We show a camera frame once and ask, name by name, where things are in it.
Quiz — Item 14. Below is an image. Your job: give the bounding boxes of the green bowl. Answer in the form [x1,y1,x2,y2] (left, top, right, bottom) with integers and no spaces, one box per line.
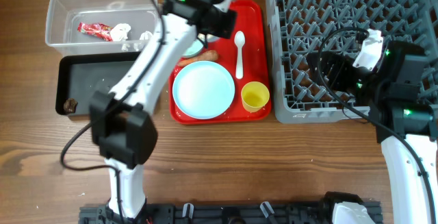
[182,39,204,58]

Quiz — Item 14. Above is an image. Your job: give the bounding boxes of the white tissue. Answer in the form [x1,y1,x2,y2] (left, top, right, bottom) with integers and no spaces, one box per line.
[121,31,153,51]
[109,23,131,42]

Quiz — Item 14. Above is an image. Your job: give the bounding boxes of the light blue plate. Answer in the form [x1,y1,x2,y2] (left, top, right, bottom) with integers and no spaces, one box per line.
[172,61,235,120]

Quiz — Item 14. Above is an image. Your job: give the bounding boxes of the yellow plastic cup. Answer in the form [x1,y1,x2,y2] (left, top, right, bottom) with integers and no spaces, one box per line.
[241,82,270,112]

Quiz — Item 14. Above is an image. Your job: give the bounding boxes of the red snack wrapper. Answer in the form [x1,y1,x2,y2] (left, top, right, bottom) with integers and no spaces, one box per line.
[77,23,112,42]

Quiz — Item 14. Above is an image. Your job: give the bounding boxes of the brown food scrap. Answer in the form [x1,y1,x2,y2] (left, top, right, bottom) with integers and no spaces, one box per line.
[63,98,78,114]

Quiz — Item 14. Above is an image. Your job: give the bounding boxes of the light blue bowl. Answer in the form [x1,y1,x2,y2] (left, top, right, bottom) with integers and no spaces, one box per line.
[206,34,220,43]

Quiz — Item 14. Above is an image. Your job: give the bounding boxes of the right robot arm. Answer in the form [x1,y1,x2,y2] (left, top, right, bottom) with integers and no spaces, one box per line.
[306,27,437,223]

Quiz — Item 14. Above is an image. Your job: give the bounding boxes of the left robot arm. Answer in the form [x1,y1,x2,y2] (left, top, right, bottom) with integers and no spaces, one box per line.
[60,0,237,223]

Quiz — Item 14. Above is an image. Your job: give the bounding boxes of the grey dishwasher rack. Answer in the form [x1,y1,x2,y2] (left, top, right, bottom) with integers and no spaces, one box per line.
[266,0,437,124]

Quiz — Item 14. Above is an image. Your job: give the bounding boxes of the white plastic spoon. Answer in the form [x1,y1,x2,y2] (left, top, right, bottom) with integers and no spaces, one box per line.
[234,31,246,79]

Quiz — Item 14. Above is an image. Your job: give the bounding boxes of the orange carrot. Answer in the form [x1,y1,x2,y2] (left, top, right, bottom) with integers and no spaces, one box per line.
[177,50,219,67]

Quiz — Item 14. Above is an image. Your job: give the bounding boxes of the clear plastic bin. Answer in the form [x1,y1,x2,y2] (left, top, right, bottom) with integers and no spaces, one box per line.
[45,0,158,56]

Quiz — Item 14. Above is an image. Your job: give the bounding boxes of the black plastic tray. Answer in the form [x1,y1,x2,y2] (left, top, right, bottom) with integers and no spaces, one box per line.
[55,52,139,117]

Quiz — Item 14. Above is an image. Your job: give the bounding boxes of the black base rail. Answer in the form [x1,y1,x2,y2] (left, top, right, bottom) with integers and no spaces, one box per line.
[78,191,383,224]

